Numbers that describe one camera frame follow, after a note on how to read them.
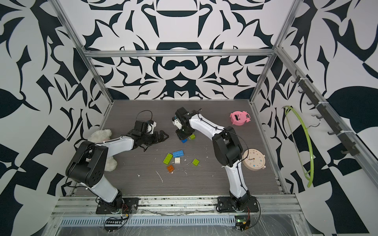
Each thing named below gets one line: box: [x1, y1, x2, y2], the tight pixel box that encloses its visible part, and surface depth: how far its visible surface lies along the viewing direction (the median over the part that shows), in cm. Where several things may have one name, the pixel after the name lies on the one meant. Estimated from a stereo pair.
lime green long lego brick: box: [162, 152, 174, 165], surface depth 91 cm
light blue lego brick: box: [172, 149, 185, 158], surface depth 93 cm
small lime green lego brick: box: [192, 158, 200, 167], surface depth 89 cm
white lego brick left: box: [174, 157, 181, 165], surface depth 89 cm
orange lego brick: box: [166, 164, 175, 173], surface depth 87 cm
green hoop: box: [282, 106, 315, 188], surface depth 61 cm
